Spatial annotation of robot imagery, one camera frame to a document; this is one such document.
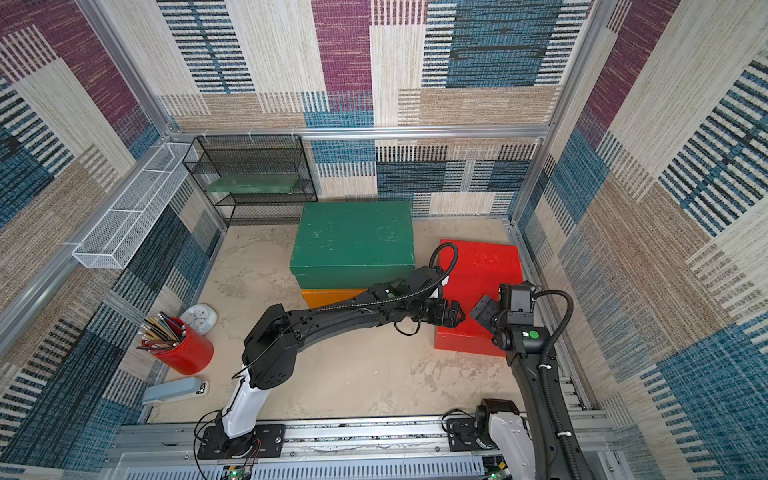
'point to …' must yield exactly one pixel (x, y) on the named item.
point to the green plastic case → (252, 183)
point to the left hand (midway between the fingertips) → (456, 316)
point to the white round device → (200, 317)
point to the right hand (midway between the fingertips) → (493, 319)
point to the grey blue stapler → (186, 389)
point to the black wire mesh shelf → (239, 170)
